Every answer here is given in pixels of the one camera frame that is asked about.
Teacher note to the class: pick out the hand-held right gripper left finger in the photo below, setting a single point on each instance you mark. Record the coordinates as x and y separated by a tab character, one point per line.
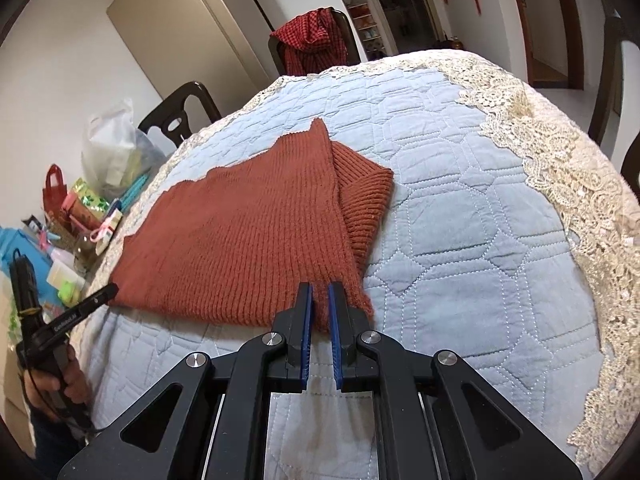
306	340

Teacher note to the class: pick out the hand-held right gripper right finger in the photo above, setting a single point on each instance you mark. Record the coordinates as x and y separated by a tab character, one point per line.
336	340

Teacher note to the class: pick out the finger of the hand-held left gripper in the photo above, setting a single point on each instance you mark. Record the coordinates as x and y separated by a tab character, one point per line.
97	300
22	285

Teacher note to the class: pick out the rust red knit sweater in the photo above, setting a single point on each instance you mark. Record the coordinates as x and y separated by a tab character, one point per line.
240	240

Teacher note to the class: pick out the person's left hand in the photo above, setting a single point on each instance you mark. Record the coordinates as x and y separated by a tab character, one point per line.
75	385

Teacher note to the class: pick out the white translucent container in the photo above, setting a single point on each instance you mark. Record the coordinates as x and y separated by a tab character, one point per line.
62	267

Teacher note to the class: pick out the glass jar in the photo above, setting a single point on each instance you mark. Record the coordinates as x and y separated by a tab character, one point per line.
87	255

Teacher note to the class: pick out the white box with pink ribbon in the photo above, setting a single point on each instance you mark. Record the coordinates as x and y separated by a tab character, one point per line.
107	230

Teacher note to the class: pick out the pink-rimmed clear box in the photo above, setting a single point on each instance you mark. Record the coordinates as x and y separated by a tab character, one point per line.
80	217

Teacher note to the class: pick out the red gift bag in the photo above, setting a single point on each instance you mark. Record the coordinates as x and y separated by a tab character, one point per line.
52	195

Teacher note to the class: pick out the person's dark blue clothing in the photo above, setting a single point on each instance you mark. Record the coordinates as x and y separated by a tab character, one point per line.
50	440

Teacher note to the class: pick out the green leaf-print box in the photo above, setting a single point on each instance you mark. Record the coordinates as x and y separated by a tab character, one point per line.
92	197

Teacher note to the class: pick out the white plastic bag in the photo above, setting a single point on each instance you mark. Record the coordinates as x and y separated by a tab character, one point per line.
115	150

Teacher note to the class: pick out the blue quilted lace-trimmed cover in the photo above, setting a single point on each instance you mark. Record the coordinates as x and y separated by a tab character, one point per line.
475	240

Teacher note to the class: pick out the dark wooden chair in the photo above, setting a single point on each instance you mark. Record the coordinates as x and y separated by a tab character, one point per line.
350	30
605	75
192	95

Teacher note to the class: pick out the beige cabinet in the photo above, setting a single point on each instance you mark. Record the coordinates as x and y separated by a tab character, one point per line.
185	20

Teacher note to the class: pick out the red checked garment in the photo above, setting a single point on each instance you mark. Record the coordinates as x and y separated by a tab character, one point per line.
310	40

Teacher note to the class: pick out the shoe rack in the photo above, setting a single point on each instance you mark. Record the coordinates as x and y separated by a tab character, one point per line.
365	30

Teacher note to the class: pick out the dark glass door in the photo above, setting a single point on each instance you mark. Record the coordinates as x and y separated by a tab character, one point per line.
415	10

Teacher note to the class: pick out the brown door frame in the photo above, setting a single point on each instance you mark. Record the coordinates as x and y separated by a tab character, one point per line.
575	20

